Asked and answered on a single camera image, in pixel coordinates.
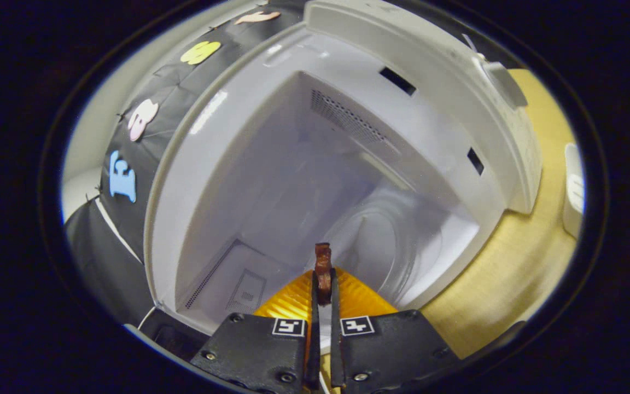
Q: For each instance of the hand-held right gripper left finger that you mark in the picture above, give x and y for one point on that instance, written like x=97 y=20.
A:
x=315 y=328

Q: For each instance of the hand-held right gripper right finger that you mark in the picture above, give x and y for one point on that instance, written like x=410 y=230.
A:
x=335 y=345

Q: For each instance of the brown meat slice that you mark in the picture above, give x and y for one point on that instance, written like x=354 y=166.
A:
x=323 y=268

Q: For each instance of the white microwave oven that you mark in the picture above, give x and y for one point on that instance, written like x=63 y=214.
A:
x=293 y=164

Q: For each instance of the glass microwave turntable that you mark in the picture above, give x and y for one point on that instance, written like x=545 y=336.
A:
x=402 y=246

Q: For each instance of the white toaster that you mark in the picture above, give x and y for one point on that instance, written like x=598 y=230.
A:
x=573 y=208

